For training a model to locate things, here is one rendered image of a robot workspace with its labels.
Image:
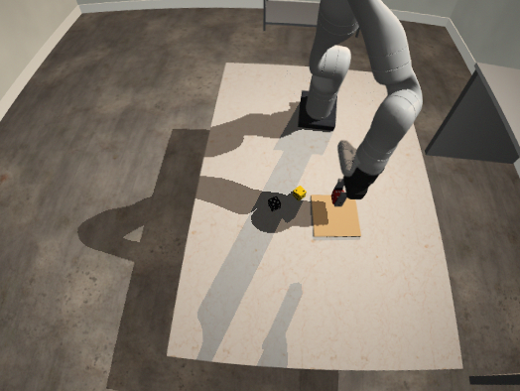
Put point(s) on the black die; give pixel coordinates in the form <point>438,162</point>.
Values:
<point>274,203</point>

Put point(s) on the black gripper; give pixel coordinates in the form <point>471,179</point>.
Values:
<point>356,182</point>

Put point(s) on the tan square mat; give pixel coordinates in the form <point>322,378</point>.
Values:
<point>334,221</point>

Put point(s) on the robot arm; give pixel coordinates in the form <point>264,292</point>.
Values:
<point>388,52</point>

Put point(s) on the yellow die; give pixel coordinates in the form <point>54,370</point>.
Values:
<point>299,193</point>

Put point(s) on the red die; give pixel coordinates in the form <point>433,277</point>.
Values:
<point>335,194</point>

